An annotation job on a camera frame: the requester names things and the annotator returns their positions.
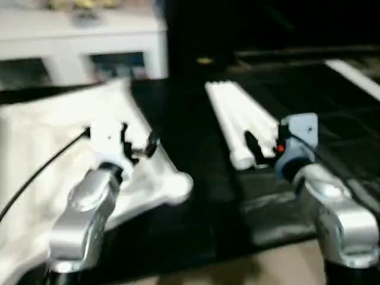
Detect black metal rail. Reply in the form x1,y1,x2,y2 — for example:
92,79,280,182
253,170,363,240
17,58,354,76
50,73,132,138
236,46,380,59

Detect white plastic table top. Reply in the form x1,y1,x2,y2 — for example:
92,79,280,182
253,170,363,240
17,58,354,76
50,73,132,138
0,77,194,285

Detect white flat strip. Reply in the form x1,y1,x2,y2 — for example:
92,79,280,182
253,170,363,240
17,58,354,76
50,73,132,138
325,58,380,102

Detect white glass-door cabinet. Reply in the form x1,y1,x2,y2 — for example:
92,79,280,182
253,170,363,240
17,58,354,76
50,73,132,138
0,5,169,90

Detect white plastic table leg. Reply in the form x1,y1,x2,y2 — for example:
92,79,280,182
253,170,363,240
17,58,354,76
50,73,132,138
204,81,257,170
227,81,281,131
219,81,280,140
212,81,277,160

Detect black work mat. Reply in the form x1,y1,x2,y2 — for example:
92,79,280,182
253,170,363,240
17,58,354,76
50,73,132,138
0,68,380,274

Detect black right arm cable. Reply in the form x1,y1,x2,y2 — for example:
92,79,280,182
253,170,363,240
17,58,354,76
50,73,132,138
292,135,357,194

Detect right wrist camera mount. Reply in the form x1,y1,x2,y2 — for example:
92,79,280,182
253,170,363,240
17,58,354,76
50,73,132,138
274,114,318,182

